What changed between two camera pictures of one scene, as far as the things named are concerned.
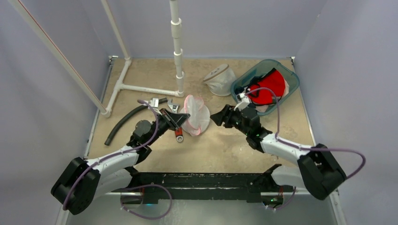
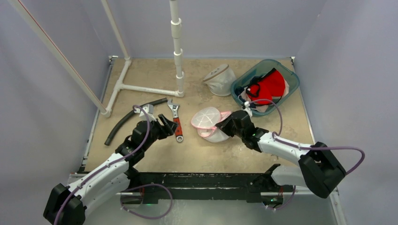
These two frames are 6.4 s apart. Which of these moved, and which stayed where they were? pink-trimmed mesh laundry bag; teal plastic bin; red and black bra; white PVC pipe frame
Moved: pink-trimmed mesh laundry bag
Stayed: red and black bra; teal plastic bin; white PVC pipe frame
